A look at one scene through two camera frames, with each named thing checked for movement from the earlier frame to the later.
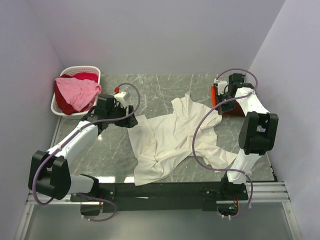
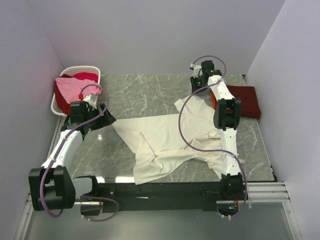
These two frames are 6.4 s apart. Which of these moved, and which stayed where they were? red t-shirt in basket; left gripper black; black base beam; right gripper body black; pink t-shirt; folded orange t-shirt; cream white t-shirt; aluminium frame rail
Moved: right gripper body black; cream white t-shirt; left gripper black
Stayed: aluminium frame rail; black base beam; red t-shirt in basket; folded orange t-shirt; pink t-shirt
